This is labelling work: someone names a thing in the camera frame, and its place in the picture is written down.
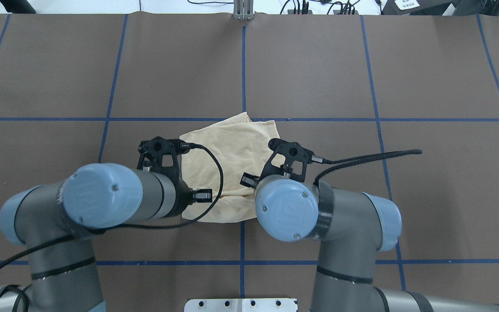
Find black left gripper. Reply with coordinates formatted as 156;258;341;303
137;136;213;217

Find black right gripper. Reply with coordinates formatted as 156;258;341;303
240;139;315;189

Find cream long sleeve t-shirt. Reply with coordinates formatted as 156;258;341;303
180;112;279;224

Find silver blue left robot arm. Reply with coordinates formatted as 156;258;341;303
0;136;224;312

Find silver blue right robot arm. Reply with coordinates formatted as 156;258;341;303
240;138;499;312

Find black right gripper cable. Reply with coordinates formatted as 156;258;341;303
312;149;423;187

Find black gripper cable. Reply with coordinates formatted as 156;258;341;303
0;143;225;312
312;149;423;187

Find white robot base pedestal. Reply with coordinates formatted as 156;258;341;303
184;298;299;312

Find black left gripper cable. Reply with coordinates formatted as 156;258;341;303
0;143;225;312

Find aluminium frame post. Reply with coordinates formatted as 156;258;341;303
232;0;255;20

